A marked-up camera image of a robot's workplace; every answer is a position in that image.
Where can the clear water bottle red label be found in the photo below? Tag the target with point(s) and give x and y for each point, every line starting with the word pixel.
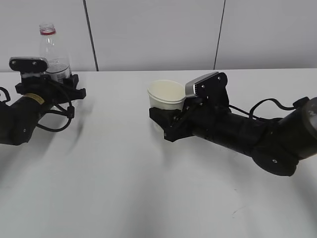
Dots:
pixel 53 50

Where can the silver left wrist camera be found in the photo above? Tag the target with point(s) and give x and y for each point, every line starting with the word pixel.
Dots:
pixel 28 64

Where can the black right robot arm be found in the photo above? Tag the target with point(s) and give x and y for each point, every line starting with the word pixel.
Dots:
pixel 275 145

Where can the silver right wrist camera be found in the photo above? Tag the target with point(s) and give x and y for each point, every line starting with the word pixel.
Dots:
pixel 211 85

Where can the white paper cup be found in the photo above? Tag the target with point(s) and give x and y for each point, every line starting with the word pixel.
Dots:
pixel 166 95

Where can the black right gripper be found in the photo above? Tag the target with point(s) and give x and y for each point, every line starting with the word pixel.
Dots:
pixel 197 118

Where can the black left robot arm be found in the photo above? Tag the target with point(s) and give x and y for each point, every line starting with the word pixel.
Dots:
pixel 18 121

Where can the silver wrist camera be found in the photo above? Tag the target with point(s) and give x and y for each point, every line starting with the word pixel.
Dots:
pixel 211 85
pixel 28 64

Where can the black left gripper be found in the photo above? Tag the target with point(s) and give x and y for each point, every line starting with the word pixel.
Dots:
pixel 43 89

